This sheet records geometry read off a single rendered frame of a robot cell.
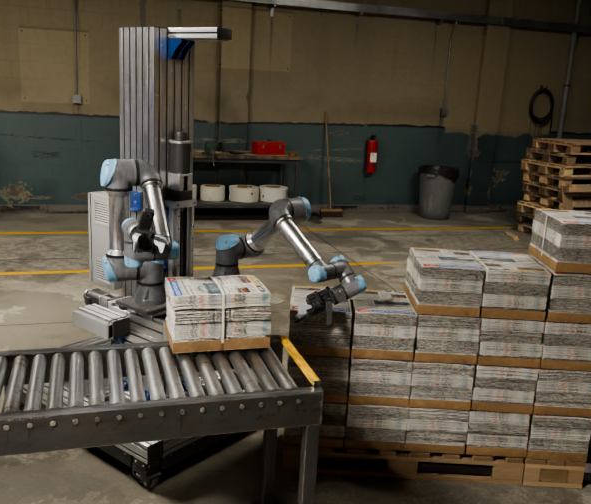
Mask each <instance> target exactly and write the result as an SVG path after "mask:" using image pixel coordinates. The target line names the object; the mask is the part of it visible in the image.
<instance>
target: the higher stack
mask: <svg viewBox="0 0 591 504"><path fill-rule="evenodd" d="M533 220H534V221H533V225H532V228H533V229H532V232H531V233H532V235H531V242H530V245H532V246H533V247H534V248H536V249H537V250H539V251H541V255H542V253H544V254H545V255H546V256H548V257H549V258H551V259H552V260H554V261H555V262H558V263H576V264H591V212H588V211H575V210H556V209H536V211H535V218H534V219H533ZM528 256H529V257H531V258H532V259H533V260H535V262H538V263H539V265H541V266H542V267H544V268H545V269H546V270H547V271H548V272H549V273H550V274H551V278H550V281H549V282H550V284H549V290H548V291H549V292H548V294H547V295H548V297H547V301H546V306H545V307H546V308H545V309H546V310H547V311H548V312H556V313H573V314H590V315H591V274H587V273H568V272H555V271H553V270H552V269H551V268H549V267H548V266H547V265H545V264H544V263H542V262H541V261H540V260H538V259H537V258H536V257H534V256H533V255H528ZM538 263H537V264H538ZM544 323H545V324H544V331H543V332H544V333H543V334H542V339H541V340H542V342H541V343H542V344H543V347H542V348H543V349H542V355H541V357H540V358H541V359H542V360H556V361H574V362H590V363H591V324H590V323H572V322H554V321H547V320H546V319H545V320H544ZM537 369H538V370H539V372H538V377H537V385H536V388H535V395H534V400H533V404H534V406H551V407H568V408H586V409H591V371H577V370H560V369H543V368H540V367H539V368H537ZM529 415H530V416H529V417H530V419H529V425H530V427H529V434H528V439H527V440H528V441H527V444H526V445H527V446H526V447H527V450H532V451H552V452H568V453H584V454H587V452H588V446H589V442H590V441H589V440H590V435H591V417H580V416H562V415H543V414H533V413H532V414H529ZM522 458H523V460H524V463H525V465H524V470H523V477H522V485H528V486H545V487H562V488H579V489H582V483H583V477H584V471H585V468H586V467H585V466H586V462H585V461H567V460H549V459H532V458H524V457H522Z"/></svg>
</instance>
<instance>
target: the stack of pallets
mask: <svg viewBox="0 0 591 504"><path fill-rule="evenodd" d="M546 143H548V147H545V144H546ZM563 146H565V147H564V148H563ZM526 151H527V154H526V157H525V159H521V160H522V161H521V162H522V163H521V169H522V170H523V173H524V176H523V178H522V180H523V187H522V190H523V191H524V199H523V201H517V202H518V203H517V204H518V205H517V212H516V220H515V221H517V222H518V230H517V232H520V233H531V232H532V230H530V228H531V229H533V228H532V225H533V221H534V220H533V219H534V218H535V211H536V209H556V210H563V208H562V203H563V202H562V197H561V190H560V186H562V185H567V184H591V140H586V139H557V138H533V144H532V147H531V148H526ZM539 153H540V154H543V156H542V157H539ZM571 155H574V156H571ZM534 164H535V165H539V168H534ZM535 175H536V176H540V178H539V179H535ZM535 186H538V187H539V189H535ZM536 197H539V198H540V199H536ZM572 200H591V197H572ZM530 207H531V208H534V209H530ZM528 218H532V219H528Z"/></svg>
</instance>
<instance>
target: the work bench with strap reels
mask: <svg viewBox="0 0 591 504"><path fill-rule="evenodd" d="M251 145H252V151H240V152H243V153H245V154H230V152H223V151H216V155H214V162H227V163H280V164H283V176H282V186H281V185H268V184H267V185H260V186H259V187H258V186H254V185H251V184H250V185H230V186H229V196H225V186H224V185H219V184H203V185H201V187H200V196H197V193H196V192H197V186H196V184H193V185H192V198H193V199H196V200H197V205H196V206H194V208H270V206H271V205H272V203H273V202H274V201H276V200H278V199H285V198H288V187H286V181H287V164H296V166H295V185H294V198H295V197H298V195H299V176H300V160H303V157H301V156H298V155H297V156H288V155H289V152H285V146H286V145H285V143H284V142H282V141H274V140H273V141H272V140H266V141H265V140H264V141H253V142H252V144H251ZM202 152H204V150H195V149H193V162H213V155H204V154H202Z"/></svg>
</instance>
